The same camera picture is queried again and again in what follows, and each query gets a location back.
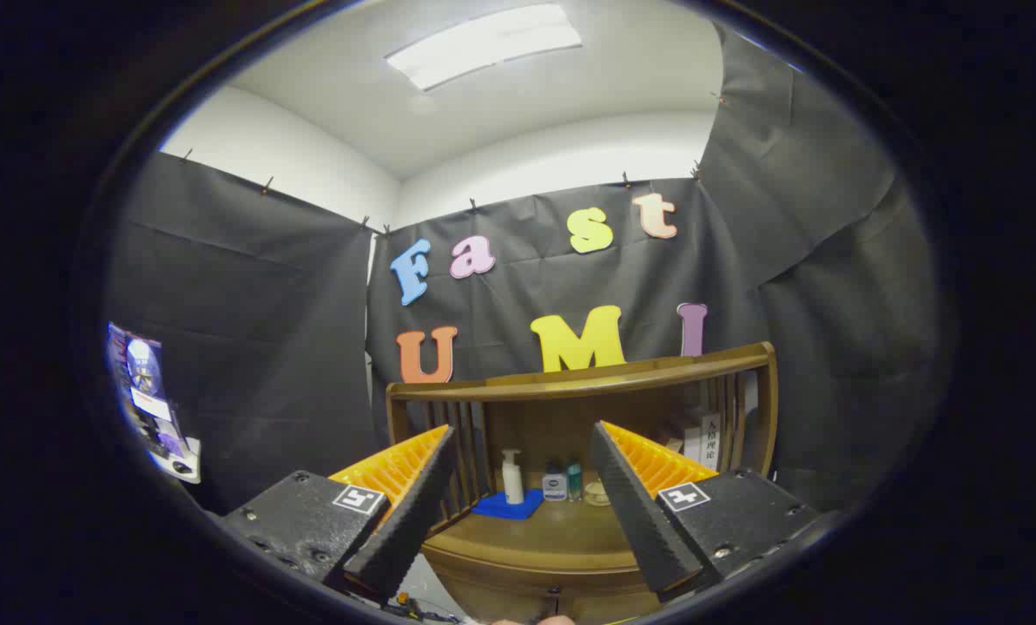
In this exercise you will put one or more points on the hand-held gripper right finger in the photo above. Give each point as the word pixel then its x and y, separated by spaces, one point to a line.
pixel 648 529

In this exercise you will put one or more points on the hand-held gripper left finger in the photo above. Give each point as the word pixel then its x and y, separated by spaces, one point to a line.
pixel 405 529

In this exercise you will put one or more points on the wooden drawer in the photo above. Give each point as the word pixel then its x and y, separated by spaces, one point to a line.
pixel 518 592

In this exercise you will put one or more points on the wooden countertop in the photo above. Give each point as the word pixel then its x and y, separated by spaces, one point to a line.
pixel 552 529

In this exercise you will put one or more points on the wooden cabinet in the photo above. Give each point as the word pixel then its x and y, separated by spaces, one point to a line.
pixel 570 417

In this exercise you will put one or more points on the beige lidded teacup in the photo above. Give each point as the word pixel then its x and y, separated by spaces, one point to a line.
pixel 597 495

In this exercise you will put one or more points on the teal glass bottle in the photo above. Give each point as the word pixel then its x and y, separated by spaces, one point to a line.
pixel 575 482

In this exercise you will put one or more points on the white bottle blue label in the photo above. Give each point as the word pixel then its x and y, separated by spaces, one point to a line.
pixel 554 488

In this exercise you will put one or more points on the blue folded cloth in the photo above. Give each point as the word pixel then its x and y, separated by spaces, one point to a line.
pixel 509 506

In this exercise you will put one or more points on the white book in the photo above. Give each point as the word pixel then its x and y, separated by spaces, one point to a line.
pixel 710 443

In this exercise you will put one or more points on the white pump bottle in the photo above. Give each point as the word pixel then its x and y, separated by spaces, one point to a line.
pixel 512 486

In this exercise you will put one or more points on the white shelf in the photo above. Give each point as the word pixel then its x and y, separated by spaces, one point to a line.
pixel 179 464

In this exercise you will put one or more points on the black backdrop cloth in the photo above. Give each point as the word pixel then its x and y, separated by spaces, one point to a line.
pixel 248 286

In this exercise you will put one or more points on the ceiling light panel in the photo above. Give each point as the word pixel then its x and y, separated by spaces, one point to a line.
pixel 483 43

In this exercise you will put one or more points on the wall poster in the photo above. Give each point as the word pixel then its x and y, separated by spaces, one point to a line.
pixel 144 369

